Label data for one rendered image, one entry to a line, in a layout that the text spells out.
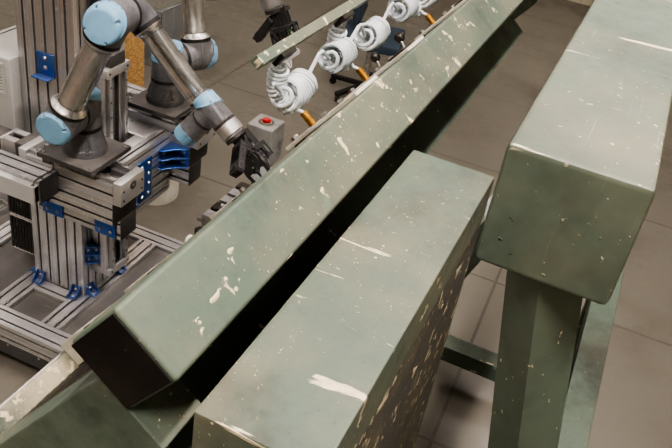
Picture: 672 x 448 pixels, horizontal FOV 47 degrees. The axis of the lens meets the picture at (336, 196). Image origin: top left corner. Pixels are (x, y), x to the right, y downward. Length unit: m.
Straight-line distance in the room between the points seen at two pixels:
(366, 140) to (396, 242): 0.21
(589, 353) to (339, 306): 1.79
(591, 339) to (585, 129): 2.19
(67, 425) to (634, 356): 3.39
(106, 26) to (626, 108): 1.84
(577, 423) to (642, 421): 1.36
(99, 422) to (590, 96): 0.64
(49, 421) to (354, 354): 0.37
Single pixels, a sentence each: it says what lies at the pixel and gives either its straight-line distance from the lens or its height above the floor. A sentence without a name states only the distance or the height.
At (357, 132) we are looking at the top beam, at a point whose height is 1.87.
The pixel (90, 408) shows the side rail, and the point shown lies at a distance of 0.95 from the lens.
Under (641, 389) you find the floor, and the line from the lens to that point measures 3.93.
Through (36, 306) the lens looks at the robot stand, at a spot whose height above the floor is 0.21.
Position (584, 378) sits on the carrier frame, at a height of 0.79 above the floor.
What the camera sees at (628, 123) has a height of 2.20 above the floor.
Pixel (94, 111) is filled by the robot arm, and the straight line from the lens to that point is 2.67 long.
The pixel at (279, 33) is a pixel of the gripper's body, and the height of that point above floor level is 1.47.
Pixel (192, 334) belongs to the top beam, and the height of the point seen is 1.85.
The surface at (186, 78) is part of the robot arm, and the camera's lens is 2.45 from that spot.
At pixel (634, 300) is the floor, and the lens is 4.47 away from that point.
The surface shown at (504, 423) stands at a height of 1.93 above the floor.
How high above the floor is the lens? 2.43
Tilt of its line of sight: 32 degrees down
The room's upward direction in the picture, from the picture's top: 10 degrees clockwise
